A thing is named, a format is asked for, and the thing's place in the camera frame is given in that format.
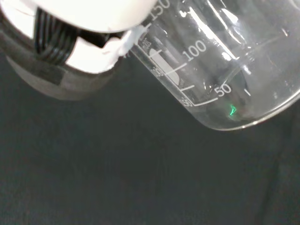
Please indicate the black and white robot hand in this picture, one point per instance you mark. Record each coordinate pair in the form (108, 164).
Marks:
(70, 14)

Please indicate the black bench cloth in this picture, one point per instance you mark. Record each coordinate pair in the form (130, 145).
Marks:
(117, 164)

